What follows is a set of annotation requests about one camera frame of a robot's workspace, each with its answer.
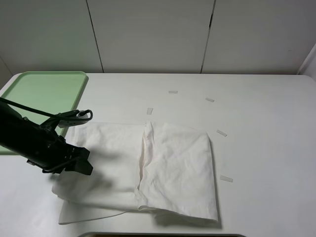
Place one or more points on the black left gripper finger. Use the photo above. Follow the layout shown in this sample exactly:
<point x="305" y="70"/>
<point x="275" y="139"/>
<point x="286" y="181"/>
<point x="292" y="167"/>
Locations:
<point x="80" y="166"/>

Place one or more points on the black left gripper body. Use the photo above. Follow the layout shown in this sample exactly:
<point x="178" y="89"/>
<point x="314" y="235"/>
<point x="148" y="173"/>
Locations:
<point x="49" y="151"/>

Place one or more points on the white short sleeve shirt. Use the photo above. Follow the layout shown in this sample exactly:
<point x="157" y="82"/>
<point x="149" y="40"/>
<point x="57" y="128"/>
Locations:
<point x="143" y="167"/>

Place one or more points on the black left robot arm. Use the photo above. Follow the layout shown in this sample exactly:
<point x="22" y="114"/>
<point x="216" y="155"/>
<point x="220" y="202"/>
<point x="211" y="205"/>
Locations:
<point x="13" y="128"/>

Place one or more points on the green plastic tray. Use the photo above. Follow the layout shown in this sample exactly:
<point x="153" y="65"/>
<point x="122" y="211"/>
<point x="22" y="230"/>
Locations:
<point x="51" y="92"/>

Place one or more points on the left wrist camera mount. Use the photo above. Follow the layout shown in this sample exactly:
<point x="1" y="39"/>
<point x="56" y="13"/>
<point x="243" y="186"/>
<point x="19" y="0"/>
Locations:
<point x="68" y="119"/>

